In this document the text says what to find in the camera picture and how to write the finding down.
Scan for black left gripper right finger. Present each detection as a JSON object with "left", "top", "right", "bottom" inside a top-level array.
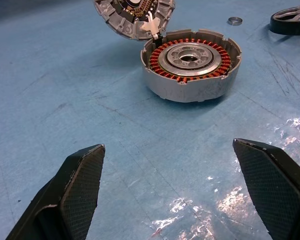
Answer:
[{"left": 233, "top": 138, "right": 300, "bottom": 240}]

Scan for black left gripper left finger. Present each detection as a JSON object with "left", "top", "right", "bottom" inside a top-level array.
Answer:
[{"left": 4, "top": 143, "right": 106, "bottom": 240}]

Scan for silver motor cover circuit board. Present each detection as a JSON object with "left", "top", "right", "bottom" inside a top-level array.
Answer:
[{"left": 92, "top": 0, "right": 177, "bottom": 41}]

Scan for silver motor housing copper windings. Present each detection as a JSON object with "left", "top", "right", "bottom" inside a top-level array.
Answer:
[{"left": 140, "top": 29, "right": 243, "bottom": 103}]

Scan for black rotor ring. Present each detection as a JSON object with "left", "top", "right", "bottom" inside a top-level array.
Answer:
[{"left": 269, "top": 4, "right": 300, "bottom": 36}]

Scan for small silver bearing ring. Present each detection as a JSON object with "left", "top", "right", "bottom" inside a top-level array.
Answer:
[{"left": 227, "top": 16, "right": 243, "bottom": 26}]

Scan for white wire connector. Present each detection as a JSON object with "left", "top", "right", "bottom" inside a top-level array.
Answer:
[{"left": 140, "top": 13, "right": 162, "bottom": 41}]

